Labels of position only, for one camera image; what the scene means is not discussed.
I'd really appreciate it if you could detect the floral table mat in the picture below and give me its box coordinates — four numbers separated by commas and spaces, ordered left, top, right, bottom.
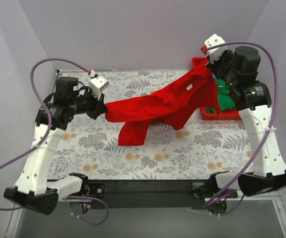
35, 70, 262, 180

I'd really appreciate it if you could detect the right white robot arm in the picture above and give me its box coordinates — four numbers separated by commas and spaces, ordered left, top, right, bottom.
203, 43, 286, 197

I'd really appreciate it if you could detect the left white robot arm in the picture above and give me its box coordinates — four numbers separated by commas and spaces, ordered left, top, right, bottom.
4, 75, 109, 215

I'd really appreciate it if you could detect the green t shirt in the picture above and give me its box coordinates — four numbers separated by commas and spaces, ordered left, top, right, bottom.
203, 77, 235, 116

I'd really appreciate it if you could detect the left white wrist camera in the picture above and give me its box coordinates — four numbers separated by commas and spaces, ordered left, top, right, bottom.
88, 75, 109, 100

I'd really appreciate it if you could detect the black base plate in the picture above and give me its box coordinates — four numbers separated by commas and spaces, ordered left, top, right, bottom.
60, 179, 239, 210

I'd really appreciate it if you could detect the red plastic bin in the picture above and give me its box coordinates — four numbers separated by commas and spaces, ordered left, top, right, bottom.
187, 57, 240, 120

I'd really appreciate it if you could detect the red t shirt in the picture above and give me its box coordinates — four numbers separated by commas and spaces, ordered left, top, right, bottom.
105, 58, 221, 146

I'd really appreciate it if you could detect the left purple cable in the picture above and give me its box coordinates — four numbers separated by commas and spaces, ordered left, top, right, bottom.
0, 58, 110, 226

